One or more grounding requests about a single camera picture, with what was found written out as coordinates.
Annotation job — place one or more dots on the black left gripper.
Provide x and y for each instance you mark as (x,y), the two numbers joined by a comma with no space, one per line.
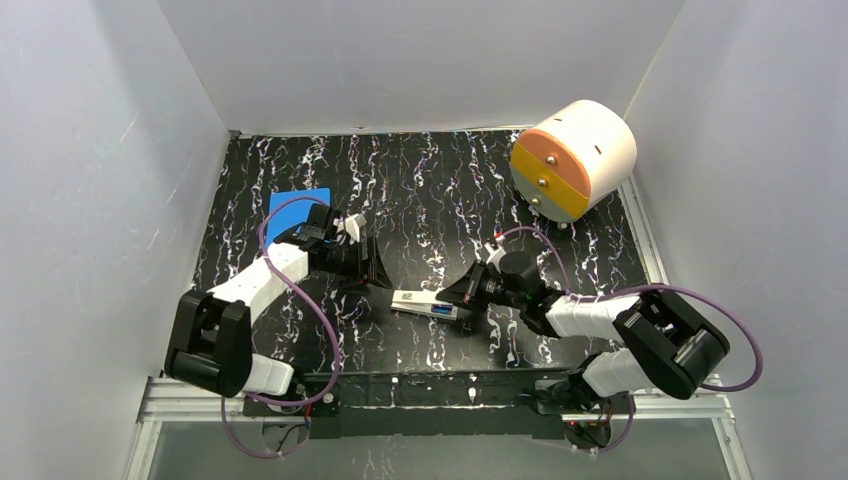
(357,260)

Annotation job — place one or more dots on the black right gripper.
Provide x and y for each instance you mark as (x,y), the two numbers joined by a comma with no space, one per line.
(472,286)

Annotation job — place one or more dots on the white remote control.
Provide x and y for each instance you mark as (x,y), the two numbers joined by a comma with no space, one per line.
(423,310)

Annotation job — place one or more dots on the blue battery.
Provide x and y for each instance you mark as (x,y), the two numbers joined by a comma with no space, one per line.
(443,310)

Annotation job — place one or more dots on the white remote battery cover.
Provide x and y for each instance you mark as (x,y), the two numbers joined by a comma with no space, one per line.
(414,297)

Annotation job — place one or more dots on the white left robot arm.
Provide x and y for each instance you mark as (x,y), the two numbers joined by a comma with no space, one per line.
(211,344)

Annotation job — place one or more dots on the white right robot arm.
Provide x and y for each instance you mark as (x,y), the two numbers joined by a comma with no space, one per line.
(666,343)

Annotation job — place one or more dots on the blue flat box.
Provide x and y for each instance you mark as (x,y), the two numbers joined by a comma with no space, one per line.
(296,207)

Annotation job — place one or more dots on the white round drawer cabinet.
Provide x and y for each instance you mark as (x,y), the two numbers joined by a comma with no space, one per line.
(566,164)

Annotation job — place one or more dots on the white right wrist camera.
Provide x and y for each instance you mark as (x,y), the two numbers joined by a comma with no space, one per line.
(494,251)

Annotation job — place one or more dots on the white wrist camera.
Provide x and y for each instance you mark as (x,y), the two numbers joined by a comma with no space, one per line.
(494,251)
(351,229)

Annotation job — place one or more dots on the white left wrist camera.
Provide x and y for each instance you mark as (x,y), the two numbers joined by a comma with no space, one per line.
(351,229)

